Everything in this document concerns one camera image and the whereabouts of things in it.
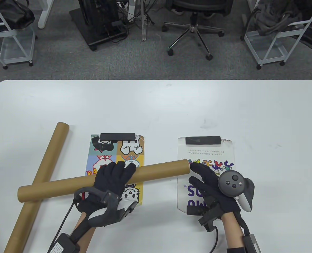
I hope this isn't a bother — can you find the person's left hand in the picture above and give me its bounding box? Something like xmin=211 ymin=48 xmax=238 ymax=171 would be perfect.
xmin=78 ymin=161 xmax=137 ymax=219

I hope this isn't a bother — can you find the person's right hand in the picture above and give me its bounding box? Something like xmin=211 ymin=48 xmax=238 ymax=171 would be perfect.
xmin=189 ymin=162 xmax=242 ymax=232

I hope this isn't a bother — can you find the white cartoon figures poster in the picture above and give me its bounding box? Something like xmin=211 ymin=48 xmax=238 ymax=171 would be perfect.
xmin=177 ymin=137 xmax=236 ymax=214

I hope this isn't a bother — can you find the colourful cartoon faces poster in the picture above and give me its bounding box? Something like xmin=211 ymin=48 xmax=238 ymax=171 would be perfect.
xmin=86 ymin=134 xmax=145 ymax=206

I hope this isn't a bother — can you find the black rectangular weight bar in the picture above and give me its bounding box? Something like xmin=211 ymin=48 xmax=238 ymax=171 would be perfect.
xmin=186 ymin=136 xmax=221 ymax=145
xmin=187 ymin=206 xmax=208 ymax=216
xmin=100 ymin=133 xmax=135 ymax=141

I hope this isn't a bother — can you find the brown cardboard mailing tube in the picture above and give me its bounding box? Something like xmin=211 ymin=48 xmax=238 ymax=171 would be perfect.
xmin=3 ymin=122 xmax=70 ymax=253
xmin=17 ymin=159 xmax=191 ymax=203

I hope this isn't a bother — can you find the person's right forearm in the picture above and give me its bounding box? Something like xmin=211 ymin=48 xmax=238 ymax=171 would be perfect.
xmin=222 ymin=211 xmax=245 ymax=249

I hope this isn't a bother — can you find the white wheeled cart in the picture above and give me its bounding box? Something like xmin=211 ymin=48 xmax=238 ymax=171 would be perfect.
xmin=0 ymin=0 xmax=38 ymax=69
xmin=242 ymin=0 xmax=312 ymax=69

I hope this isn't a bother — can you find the white desk leg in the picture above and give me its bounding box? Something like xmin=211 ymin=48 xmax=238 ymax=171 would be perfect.
xmin=37 ymin=0 xmax=55 ymax=29
xmin=141 ymin=0 xmax=149 ymax=41

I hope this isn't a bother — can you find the black wheeled equipment stand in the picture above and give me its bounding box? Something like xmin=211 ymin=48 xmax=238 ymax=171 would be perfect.
xmin=69 ymin=0 xmax=129 ymax=51

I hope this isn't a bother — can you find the black office chair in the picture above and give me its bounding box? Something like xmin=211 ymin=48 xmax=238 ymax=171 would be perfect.
xmin=163 ymin=0 xmax=234 ymax=60

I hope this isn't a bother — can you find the grey backpack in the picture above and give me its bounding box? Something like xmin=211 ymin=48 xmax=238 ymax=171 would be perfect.
xmin=252 ymin=0 xmax=304 ymax=36

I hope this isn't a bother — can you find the black bag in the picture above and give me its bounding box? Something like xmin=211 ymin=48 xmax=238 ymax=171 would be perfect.
xmin=0 ymin=0 xmax=35 ymax=33

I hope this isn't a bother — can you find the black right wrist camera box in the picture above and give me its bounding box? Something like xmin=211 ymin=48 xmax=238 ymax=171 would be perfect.
xmin=242 ymin=233 xmax=262 ymax=253

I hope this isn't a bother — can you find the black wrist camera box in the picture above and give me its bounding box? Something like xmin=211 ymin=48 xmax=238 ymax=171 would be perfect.
xmin=47 ymin=233 xmax=80 ymax=253
xmin=242 ymin=233 xmax=262 ymax=253

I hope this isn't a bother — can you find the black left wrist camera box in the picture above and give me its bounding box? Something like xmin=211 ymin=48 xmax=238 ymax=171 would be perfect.
xmin=47 ymin=233 xmax=80 ymax=253

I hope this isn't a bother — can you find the black cable bundle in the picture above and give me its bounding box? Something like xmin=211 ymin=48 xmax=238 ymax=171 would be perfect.
xmin=116 ymin=0 xmax=156 ymax=27

